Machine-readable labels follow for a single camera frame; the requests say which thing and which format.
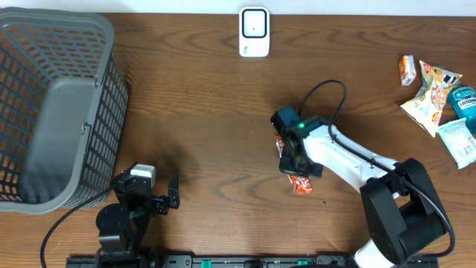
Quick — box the orange chocolate bar wrapper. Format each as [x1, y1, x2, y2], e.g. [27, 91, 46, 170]
[275, 134, 314, 195]

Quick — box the cream snack bag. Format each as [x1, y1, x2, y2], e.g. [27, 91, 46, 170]
[400, 60, 463, 138]

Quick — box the small orange snack packet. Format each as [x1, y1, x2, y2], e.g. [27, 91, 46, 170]
[398, 55, 417, 86]

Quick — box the green white paper label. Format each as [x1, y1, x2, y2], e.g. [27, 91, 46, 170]
[437, 118, 475, 169]

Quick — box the blue mouthwash bottle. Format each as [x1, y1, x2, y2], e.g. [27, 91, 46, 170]
[448, 82, 475, 135]

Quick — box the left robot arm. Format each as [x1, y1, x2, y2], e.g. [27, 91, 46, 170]
[94, 170, 180, 268]

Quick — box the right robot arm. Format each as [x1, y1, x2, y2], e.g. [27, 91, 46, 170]
[270, 106, 454, 267]

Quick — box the white barcode scanner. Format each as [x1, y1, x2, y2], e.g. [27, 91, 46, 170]
[239, 7, 270, 57]

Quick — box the grey plastic shopping basket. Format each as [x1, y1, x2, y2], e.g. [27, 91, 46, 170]
[1, 7, 129, 214]

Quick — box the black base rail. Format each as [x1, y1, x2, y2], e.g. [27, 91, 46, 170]
[65, 255, 440, 268]

